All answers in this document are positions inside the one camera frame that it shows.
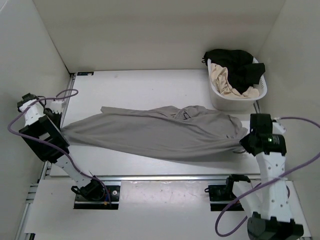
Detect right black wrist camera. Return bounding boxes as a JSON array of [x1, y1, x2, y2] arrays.
[[249, 113, 273, 135]]

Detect beige garment in basket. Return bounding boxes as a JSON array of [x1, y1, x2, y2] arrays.
[[210, 63, 260, 99]]

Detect dark label sticker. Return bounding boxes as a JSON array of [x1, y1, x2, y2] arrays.
[[76, 71, 94, 76]]

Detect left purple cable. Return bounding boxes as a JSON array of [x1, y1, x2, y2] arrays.
[[7, 89, 113, 208]]

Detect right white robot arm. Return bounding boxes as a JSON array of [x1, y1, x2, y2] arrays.
[[240, 113, 304, 240]]

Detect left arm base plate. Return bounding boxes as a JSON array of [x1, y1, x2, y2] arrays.
[[71, 185, 121, 210]]

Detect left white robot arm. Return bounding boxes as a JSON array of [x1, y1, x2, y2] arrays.
[[17, 93, 107, 201]]

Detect purple cable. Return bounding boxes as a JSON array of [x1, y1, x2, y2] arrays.
[[7, 89, 113, 208], [214, 116, 320, 237]]

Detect aluminium table frame rail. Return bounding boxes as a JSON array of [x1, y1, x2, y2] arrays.
[[17, 72, 313, 240]]

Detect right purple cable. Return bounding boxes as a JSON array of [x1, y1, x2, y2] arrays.
[[214, 116, 320, 237]]

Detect black garment in basket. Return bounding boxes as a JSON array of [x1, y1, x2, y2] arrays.
[[202, 49, 266, 94]]

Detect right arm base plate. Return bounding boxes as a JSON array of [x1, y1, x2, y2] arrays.
[[204, 174, 252, 212]]

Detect white laundry basket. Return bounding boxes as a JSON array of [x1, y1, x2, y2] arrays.
[[207, 59, 268, 112]]

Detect grey trousers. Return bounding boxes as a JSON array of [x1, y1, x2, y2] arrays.
[[61, 105, 248, 165]]

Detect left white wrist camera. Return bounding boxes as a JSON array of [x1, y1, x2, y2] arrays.
[[48, 100, 65, 115]]

